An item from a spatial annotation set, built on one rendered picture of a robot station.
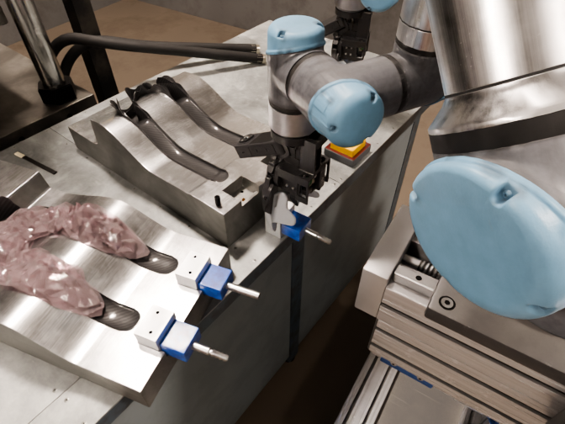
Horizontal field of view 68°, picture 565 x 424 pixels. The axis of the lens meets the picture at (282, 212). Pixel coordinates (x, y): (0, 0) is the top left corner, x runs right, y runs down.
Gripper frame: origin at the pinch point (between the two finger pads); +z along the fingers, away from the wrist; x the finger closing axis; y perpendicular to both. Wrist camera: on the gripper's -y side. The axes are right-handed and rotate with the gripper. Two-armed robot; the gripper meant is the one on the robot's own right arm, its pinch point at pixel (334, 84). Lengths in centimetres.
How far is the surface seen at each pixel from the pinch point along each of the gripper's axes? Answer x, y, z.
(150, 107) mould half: -36.4, -32.6, -8.5
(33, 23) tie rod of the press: -20, -72, -15
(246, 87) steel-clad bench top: -1.0, -24.9, 4.6
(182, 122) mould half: -35.8, -26.0, -5.7
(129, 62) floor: 140, -173, 85
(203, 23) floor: 220, -152, 85
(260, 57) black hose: 13.0, -25.7, 2.1
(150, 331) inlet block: -80, -9, -4
